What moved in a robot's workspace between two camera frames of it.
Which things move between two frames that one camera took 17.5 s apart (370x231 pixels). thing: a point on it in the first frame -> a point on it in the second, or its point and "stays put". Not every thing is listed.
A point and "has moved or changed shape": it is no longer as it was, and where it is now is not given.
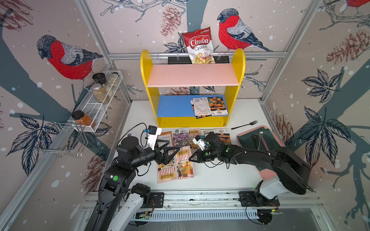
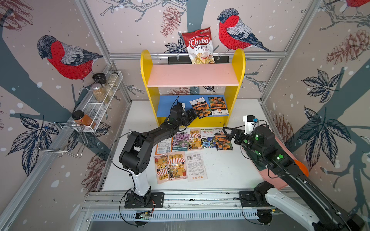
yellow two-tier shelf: x=192 y=95 stays put
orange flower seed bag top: x=223 y=134 stays put
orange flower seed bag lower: x=217 y=106 stays put
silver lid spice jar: x=99 y=92 stays put
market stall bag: x=184 y=166 has moved or changed shape
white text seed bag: x=202 y=106 -> x=195 y=166
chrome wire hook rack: x=63 y=138 stays put
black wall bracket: x=178 y=60 stays put
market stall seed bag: x=193 y=132 stays put
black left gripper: x=165 y=159 -> x=191 y=117
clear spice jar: x=112 y=81 stays put
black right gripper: x=198 y=155 -> x=239 y=133
